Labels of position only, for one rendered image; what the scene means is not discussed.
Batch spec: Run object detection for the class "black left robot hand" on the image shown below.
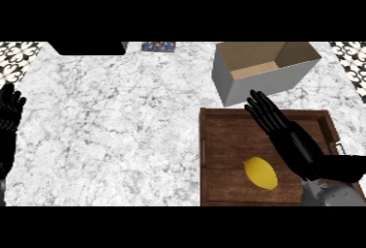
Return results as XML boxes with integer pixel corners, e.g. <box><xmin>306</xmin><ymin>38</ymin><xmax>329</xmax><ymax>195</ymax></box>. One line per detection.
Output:
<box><xmin>0</xmin><ymin>82</ymin><xmax>28</xmax><ymax>180</ymax></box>

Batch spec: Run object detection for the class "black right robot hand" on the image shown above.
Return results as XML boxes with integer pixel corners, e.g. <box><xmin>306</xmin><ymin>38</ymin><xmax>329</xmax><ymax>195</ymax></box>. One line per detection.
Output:
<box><xmin>244</xmin><ymin>89</ymin><xmax>366</xmax><ymax>183</ymax></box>

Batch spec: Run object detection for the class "brown wooden tray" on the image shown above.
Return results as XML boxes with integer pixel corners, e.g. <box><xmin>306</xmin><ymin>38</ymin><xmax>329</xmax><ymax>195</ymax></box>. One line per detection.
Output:
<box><xmin>199</xmin><ymin>108</ymin><xmax>366</xmax><ymax>207</ymax></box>

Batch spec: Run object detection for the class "yellow lemon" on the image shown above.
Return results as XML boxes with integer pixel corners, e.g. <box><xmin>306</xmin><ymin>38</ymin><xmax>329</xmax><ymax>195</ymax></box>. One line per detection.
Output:
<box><xmin>242</xmin><ymin>156</ymin><xmax>279</xmax><ymax>191</ymax></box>

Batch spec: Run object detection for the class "open cardboard box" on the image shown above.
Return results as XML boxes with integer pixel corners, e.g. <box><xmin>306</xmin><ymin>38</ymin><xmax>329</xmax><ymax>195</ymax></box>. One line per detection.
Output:
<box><xmin>211</xmin><ymin>42</ymin><xmax>323</xmax><ymax>108</ymax></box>

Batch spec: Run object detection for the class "black appliance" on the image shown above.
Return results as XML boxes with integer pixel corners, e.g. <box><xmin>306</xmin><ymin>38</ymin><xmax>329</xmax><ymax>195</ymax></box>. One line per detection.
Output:
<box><xmin>49</xmin><ymin>42</ymin><xmax>128</xmax><ymax>56</ymax></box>

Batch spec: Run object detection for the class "blue patterned packet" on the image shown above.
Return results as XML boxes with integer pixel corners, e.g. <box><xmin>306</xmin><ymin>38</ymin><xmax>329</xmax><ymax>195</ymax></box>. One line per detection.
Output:
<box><xmin>140</xmin><ymin>42</ymin><xmax>177</xmax><ymax>53</ymax></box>

